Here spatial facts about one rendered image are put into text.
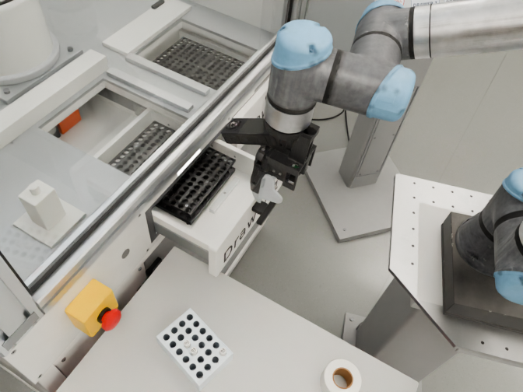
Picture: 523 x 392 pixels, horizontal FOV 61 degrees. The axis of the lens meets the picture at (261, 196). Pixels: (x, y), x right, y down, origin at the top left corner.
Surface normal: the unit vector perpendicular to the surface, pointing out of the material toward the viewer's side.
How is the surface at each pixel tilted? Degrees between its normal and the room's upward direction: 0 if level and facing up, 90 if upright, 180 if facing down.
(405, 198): 0
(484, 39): 87
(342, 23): 90
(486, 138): 0
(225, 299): 0
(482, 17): 51
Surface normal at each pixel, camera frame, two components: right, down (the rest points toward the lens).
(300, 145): -0.48, 0.67
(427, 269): 0.08, -0.60
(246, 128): -0.36, -0.71
